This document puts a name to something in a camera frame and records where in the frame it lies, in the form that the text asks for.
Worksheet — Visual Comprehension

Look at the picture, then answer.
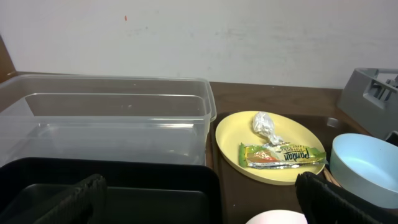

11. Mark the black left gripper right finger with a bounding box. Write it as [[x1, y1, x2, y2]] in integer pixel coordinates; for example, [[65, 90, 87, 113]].
[[295, 172, 397, 224]]

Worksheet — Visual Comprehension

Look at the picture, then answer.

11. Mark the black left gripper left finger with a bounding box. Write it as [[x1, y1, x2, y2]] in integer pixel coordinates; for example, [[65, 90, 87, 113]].
[[1, 174, 108, 224]]

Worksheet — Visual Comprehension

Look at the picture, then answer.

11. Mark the pink white bowl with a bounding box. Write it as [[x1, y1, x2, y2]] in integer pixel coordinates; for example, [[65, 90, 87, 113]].
[[246, 210, 307, 224]]

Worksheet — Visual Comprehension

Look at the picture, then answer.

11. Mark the light blue bowl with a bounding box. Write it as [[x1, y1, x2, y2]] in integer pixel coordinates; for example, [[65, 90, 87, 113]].
[[329, 133, 397, 209]]

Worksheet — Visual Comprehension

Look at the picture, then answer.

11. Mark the green snack wrapper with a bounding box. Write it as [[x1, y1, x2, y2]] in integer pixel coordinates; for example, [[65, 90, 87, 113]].
[[238, 142, 327, 169]]

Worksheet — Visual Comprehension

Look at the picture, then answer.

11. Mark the white napkin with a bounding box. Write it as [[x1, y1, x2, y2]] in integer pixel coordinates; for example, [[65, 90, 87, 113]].
[[252, 111, 283, 145]]

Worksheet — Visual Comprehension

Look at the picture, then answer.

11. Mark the grey dishwasher rack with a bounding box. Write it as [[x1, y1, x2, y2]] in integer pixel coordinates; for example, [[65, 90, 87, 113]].
[[337, 68, 397, 139]]

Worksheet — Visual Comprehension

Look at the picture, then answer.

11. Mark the black plastic bin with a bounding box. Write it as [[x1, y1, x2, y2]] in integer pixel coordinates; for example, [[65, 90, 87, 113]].
[[1, 158, 223, 223]]

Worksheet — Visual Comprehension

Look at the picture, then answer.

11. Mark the dark brown serving tray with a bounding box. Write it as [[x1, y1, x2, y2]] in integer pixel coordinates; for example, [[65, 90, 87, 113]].
[[211, 112, 367, 223]]

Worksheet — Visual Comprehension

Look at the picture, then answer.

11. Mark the clear plastic bin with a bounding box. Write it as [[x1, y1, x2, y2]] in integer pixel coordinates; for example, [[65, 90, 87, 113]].
[[1, 74, 217, 165]]

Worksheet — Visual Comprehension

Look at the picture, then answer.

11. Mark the yellow plate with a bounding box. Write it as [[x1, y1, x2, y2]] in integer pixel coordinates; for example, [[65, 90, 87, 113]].
[[215, 111, 325, 185]]

